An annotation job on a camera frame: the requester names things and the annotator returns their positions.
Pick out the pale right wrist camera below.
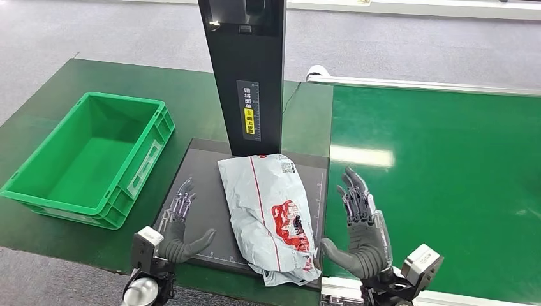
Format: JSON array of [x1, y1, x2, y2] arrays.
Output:
[[400, 243, 445, 293]]

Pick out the long silver conveyor rail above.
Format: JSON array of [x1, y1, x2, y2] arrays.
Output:
[[305, 64, 541, 98]]

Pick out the green conveyor belt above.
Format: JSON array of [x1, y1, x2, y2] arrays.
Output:
[[322, 84, 541, 305]]

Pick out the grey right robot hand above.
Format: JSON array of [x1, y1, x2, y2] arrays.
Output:
[[320, 166, 394, 281]]

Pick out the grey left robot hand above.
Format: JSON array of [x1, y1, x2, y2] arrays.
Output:
[[157, 177, 217, 265]]

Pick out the yellow black label sticker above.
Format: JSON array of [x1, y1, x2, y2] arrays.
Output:
[[235, 79, 262, 142]]

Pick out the black inbound scanner machine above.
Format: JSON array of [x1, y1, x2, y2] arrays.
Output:
[[151, 0, 330, 291]]

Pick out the white conveyor edge rail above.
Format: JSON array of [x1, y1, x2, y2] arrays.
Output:
[[320, 276, 541, 306]]

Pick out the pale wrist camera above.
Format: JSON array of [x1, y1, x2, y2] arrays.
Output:
[[400, 243, 445, 293], [130, 226, 165, 276]]

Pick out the grey red-printed mailer package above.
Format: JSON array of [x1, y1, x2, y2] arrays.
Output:
[[217, 153, 322, 288]]

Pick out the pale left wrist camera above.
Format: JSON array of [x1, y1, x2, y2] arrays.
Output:
[[130, 226, 165, 276]]

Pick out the green plastic crate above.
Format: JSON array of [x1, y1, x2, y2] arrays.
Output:
[[0, 91, 176, 231]]

